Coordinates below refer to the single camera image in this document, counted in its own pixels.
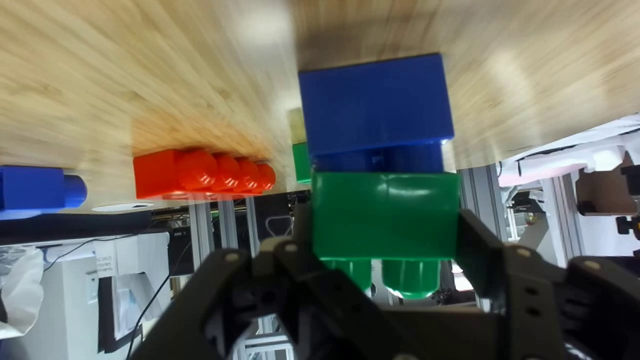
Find blue square toy block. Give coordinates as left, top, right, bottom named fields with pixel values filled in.
left=296, top=52, right=457, bottom=177

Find green square toy block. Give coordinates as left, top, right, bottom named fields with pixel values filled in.
left=291, top=140, right=316, bottom=188
left=311, top=171, right=462, bottom=304

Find red toy block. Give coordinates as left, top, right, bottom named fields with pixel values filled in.
left=133, top=146, right=279, bottom=201

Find small blue toy block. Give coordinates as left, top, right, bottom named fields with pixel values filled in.
left=0, top=164, right=90, bottom=223

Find clear plastic sheet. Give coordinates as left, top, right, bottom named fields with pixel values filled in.
left=0, top=246, right=47, bottom=343

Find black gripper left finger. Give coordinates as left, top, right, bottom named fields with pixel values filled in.
left=159, top=202, right=403, bottom=360

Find white computer case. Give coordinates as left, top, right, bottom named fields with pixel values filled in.
left=39, top=233, right=177, bottom=360

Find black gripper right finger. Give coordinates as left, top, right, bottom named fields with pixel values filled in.
left=457, top=211, right=640, bottom=360

